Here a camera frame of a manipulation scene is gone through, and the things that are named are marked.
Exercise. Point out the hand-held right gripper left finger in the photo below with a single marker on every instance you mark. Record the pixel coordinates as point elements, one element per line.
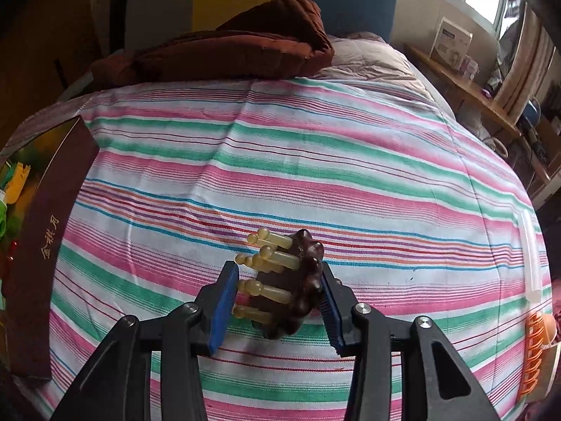
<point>223,311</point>

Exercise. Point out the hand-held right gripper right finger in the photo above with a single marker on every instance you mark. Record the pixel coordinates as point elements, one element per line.
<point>335,315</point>

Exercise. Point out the brown massager with amber pegs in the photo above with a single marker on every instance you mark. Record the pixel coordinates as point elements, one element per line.
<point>302,289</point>

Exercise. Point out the gold metal tin box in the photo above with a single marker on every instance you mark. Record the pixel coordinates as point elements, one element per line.
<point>44,250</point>

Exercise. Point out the striped bed sheet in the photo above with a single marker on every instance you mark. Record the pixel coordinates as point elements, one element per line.
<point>307,162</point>

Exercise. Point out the orange plastic basket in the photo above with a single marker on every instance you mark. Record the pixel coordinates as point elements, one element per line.
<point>532,351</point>

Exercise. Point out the clear plastic tube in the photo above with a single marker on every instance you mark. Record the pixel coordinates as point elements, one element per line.
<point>529,254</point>

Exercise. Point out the yellow plastic toy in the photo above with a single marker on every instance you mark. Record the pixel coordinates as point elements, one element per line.
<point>17,184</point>

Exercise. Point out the beige pillow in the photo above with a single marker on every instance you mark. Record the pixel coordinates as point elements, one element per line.
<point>377,61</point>

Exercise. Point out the wooden shelf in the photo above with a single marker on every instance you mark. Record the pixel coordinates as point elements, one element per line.
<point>464,87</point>

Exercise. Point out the brown quilted blanket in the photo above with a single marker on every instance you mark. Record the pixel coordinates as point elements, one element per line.
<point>241,44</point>

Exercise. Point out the small clear jar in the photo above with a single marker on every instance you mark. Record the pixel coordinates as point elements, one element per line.
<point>469,68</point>

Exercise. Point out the blue round object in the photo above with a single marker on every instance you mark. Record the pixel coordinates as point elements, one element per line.
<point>534,114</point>

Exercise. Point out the white cardboard box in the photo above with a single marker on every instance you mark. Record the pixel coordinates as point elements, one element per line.
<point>451,44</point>

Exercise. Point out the sheer beige curtain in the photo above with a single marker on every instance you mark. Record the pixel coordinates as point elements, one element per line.
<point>526,65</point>

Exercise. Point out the wooden wardrobe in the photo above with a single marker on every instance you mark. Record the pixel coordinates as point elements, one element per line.
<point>35,30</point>

